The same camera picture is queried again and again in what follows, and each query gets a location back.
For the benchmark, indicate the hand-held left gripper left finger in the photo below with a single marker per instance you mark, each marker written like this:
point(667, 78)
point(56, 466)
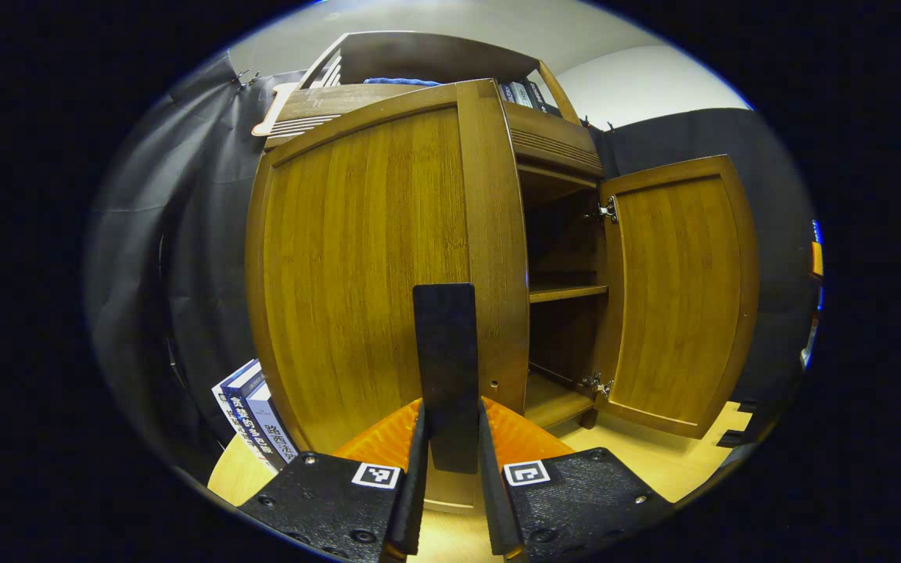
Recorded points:
point(418, 485)

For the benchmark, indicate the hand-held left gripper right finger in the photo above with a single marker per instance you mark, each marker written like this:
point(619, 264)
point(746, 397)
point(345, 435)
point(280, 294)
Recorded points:
point(489, 500)

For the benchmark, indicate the wooden cabinet door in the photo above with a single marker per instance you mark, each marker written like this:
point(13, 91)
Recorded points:
point(677, 289)
point(357, 274)

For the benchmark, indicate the metal door hinge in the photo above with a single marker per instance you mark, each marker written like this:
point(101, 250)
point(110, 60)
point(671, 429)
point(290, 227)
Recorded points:
point(597, 384)
point(608, 209)

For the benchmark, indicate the blue white book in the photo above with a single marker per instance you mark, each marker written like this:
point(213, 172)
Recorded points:
point(274, 426)
point(233, 407)

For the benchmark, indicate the wooden inner shelf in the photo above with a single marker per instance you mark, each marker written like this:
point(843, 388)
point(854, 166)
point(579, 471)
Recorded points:
point(568, 293)

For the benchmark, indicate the wooden drawer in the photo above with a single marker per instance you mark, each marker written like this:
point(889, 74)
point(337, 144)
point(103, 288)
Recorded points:
point(552, 137)

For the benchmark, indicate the black backdrop cloth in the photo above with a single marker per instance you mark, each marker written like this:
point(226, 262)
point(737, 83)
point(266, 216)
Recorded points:
point(184, 234)

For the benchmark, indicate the black book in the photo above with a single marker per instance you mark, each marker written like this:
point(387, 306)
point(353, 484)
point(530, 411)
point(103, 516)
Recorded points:
point(540, 95)

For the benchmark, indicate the light grey book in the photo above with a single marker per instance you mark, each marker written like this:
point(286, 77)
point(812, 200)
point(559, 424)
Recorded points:
point(522, 95)

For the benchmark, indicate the dark blue book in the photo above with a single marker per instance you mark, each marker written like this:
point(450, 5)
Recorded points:
point(507, 93)

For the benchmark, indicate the blue towel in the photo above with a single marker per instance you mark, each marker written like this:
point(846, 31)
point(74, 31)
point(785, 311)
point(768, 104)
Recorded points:
point(403, 81)

